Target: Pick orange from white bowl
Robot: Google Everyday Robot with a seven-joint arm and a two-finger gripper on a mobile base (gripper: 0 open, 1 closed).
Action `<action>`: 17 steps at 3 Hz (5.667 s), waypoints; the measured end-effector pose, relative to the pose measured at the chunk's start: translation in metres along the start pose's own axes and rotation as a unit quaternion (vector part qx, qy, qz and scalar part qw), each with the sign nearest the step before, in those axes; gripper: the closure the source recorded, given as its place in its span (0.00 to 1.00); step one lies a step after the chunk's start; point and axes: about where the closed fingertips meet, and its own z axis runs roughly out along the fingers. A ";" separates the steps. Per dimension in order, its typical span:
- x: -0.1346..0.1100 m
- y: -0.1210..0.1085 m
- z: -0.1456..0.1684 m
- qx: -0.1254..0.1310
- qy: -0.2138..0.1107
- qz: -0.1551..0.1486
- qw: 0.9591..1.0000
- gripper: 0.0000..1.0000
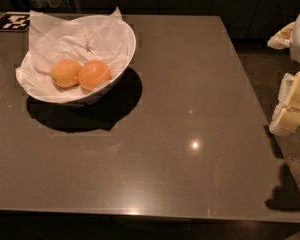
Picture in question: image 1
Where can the black white marker tag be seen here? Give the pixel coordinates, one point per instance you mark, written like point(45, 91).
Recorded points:
point(14, 22)

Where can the white paper liner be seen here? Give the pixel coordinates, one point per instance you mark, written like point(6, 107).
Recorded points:
point(61, 39)

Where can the orange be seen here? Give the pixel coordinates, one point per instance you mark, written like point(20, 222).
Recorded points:
point(64, 73)
point(93, 73)

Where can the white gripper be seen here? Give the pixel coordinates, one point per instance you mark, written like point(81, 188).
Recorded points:
point(286, 117)

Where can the white bowl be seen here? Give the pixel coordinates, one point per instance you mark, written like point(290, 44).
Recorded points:
point(125, 55)

